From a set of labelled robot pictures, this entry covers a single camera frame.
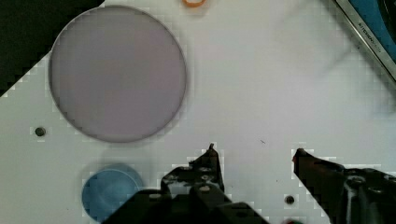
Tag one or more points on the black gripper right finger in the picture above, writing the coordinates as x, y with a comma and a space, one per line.
347, 195

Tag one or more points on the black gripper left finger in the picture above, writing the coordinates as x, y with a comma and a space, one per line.
201, 171

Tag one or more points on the blue cup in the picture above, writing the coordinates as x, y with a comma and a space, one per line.
108, 189

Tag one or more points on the lilac round plate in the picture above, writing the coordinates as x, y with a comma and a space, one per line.
117, 74

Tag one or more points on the orange slice toy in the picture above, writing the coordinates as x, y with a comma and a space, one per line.
193, 3

